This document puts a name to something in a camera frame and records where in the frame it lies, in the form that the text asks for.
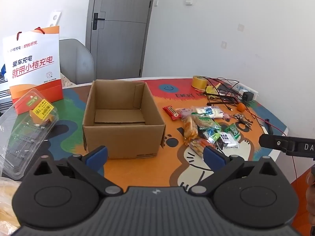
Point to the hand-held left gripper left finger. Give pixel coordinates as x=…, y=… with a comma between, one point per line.
x=97, y=156

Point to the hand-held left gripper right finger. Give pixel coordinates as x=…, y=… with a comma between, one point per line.
x=214, y=156

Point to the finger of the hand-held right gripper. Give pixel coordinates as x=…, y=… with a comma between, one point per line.
x=275, y=142

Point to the orange snack packet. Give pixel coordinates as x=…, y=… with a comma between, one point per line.
x=196, y=146

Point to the black and white snack packet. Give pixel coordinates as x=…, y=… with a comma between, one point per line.
x=227, y=140

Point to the blue snack packet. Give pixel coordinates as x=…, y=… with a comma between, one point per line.
x=210, y=131

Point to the brown cardboard box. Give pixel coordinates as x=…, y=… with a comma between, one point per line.
x=123, y=137

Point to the green snack packet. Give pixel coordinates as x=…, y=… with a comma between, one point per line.
x=233, y=130

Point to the rice cake packet orange label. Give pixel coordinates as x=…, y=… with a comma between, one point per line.
x=190, y=128

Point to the bread packet green label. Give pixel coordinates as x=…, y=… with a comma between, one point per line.
x=204, y=121

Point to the white bread packet blue label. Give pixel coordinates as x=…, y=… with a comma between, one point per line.
x=211, y=111

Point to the purple snack packet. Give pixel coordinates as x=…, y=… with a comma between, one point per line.
x=186, y=113

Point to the red snack packet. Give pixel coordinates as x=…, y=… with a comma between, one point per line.
x=172, y=112

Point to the person's right hand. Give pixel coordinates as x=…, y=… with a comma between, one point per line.
x=311, y=177

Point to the bunch of keys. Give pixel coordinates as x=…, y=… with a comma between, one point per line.
x=242, y=121

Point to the colourful printed table mat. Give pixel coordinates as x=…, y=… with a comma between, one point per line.
x=172, y=169

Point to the small orange tangerine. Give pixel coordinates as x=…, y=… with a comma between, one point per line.
x=241, y=107

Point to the black charger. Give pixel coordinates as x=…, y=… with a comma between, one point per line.
x=247, y=95

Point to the white power strip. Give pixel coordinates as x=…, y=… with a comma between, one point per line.
x=247, y=88

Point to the yellow crumpled wrapper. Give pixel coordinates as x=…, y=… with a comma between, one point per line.
x=211, y=90

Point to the clear plastic clamshell container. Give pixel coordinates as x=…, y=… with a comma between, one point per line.
x=27, y=132

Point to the yellow tape roll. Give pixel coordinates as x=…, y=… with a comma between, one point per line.
x=199, y=83

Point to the polka dot cushion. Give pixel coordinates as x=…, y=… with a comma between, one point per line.
x=67, y=81

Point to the grey chair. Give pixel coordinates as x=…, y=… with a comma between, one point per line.
x=76, y=59

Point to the yellowish plastic bag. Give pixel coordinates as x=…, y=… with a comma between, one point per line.
x=8, y=201

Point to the orange and white paper bag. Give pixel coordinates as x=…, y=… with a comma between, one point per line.
x=32, y=61

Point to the grey door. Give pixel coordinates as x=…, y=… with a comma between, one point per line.
x=118, y=29

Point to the white foam piece with holes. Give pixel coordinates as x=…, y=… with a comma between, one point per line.
x=54, y=19

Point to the white wall socket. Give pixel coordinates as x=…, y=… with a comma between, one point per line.
x=240, y=27
x=224, y=45

